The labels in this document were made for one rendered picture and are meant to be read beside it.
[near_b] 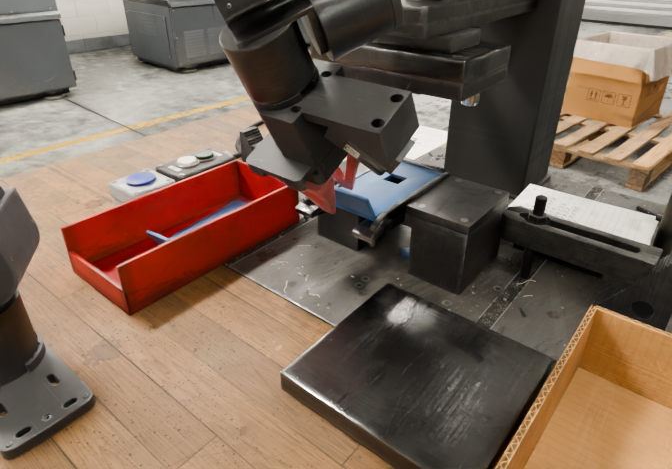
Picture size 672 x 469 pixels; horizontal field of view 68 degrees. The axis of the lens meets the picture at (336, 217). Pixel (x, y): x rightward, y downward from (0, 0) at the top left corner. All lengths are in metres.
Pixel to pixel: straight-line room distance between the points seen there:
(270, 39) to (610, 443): 0.38
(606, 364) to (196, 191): 0.51
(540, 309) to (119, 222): 0.48
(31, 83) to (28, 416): 4.64
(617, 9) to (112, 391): 9.78
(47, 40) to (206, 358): 4.66
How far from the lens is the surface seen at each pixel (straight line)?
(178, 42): 5.57
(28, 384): 0.51
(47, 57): 5.06
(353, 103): 0.37
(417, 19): 0.47
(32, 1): 5.01
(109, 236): 0.64
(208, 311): 0.54
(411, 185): 0.57
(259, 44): 0.36
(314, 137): 0.39
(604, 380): 0.50
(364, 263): 0.59
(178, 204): 0.68
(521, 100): 0.74
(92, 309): 0.58
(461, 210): 0.54
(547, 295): 0.59
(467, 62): 0.47
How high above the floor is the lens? 1.23
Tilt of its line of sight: 29 degrees down
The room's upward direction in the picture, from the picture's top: straight up
